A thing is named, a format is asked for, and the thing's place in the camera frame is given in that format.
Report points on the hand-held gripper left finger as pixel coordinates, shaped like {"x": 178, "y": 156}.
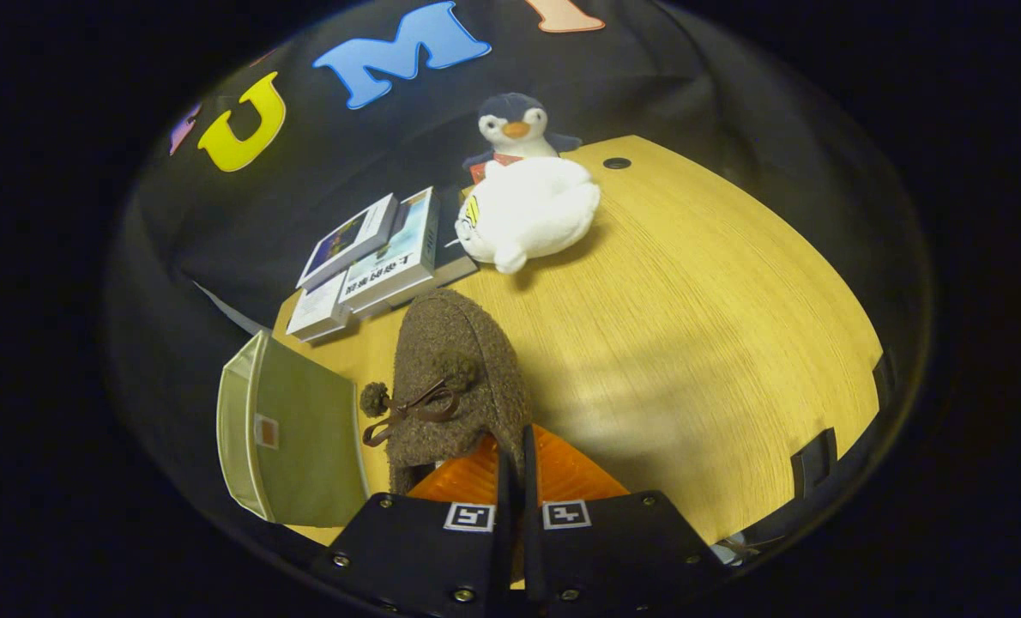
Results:
{"x": 504, "y": 532}

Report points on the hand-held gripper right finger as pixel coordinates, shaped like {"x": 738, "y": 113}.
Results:
{"x": 534, "y": 532}

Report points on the brown fuzzy slipper shoe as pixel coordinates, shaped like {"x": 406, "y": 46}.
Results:
{"x": 450, "y": 343}

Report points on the green fabric storage box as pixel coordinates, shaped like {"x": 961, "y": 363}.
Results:
{"x": 305, "y": 429}

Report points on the black hardcover book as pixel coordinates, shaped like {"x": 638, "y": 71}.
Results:
{"x": 455, "y": 266}

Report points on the black table edge clip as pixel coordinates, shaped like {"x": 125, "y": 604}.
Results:
{"x": 815, "y": 463}
{"x": 884, "y": 378}

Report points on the thin white booklet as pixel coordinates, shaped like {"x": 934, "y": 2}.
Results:
{"x": 317, "y": 309}

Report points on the thick white cover book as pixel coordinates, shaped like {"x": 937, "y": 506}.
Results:
{"x": 395, "y": 257}

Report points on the white seal plush toy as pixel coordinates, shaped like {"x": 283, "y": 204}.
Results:
{"x": 536, "y": 210}

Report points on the small book with blue cover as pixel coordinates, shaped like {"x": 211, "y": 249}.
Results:
{"x": 347, "y": 240}

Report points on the black backdrop cloth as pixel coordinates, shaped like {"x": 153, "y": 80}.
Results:
{"x": 219, "y": 223}

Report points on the penguin plush toy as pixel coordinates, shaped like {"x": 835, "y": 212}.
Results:
{"x": 515, "y": 112}

